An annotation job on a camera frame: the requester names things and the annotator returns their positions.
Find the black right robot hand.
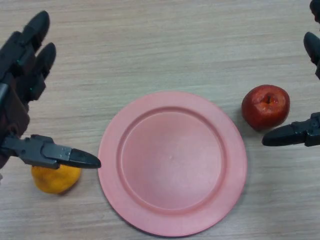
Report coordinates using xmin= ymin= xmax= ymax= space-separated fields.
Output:
xmin=261 ymin=0 xmax=320 ymax=148

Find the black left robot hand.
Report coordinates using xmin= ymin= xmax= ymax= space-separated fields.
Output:
xmin=0 ymin=10 xmax=102 ymax=173

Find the red apple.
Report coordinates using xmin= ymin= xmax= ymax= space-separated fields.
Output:
xmin=241 ymin=84 xmax=291 ymax=131

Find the pink round plate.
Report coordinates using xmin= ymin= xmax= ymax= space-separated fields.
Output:
xmin=97 ymin=90 xmax=248 ymax=237

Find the yellow pear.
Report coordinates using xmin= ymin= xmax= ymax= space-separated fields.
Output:
xmin=30 ymin=163 xmax=82 ymax=195

